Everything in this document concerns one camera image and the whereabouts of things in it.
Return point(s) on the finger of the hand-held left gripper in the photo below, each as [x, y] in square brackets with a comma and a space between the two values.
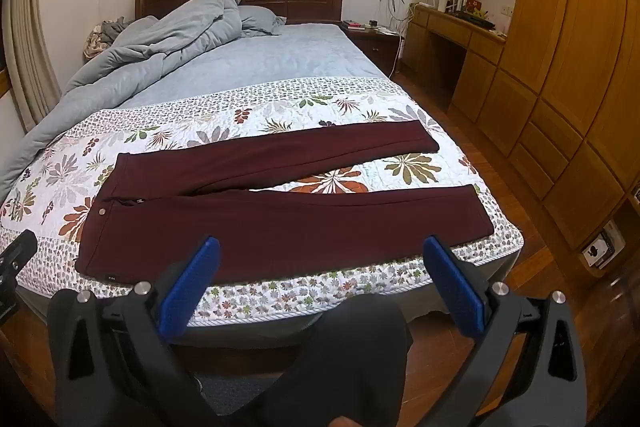
[20, 247]

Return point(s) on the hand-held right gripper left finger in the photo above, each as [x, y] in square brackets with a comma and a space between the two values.
[192, 287]

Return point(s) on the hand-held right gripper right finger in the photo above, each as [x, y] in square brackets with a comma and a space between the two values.
[452, 287]

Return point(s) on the maroon pants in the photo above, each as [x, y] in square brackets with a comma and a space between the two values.
[250, 227]

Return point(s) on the grey bed base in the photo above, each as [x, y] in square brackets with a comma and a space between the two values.
[240, 332]

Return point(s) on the grey floor mat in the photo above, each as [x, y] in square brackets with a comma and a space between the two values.
[235, 392]

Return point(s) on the person's dark clothing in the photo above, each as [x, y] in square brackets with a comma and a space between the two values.
[340, 357]

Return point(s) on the beige side curtain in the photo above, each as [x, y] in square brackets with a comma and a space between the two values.
[30, 47]

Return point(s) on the white floral quilt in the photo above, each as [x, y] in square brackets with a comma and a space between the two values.
[350, 107]

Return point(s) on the pile of crumpled clothes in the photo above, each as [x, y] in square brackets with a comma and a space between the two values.
[100, 37]

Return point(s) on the light wooden desk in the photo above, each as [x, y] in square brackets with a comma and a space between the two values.
[480, 57]

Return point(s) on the light blue duvet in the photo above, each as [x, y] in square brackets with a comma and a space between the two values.
[150, 52]

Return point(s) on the light blue bed sheet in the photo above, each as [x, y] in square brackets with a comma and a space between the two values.
[280, 57]

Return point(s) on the dark wooden nightstand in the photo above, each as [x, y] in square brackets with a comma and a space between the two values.
[372, 49]

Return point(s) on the light wooden wardrobe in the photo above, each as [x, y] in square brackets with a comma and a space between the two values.
[565, 57]

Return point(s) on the long dark box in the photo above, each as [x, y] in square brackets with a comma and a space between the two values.
[481, 22]

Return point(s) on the light blue pillow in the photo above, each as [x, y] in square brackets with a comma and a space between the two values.
[257, 22]

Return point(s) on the stack of books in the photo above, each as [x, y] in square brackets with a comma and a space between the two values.
[354, 26]

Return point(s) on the white cylinder container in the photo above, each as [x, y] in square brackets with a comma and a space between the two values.
[442, 2]

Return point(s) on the white wall outlet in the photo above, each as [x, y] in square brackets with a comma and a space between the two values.
[507, 11]

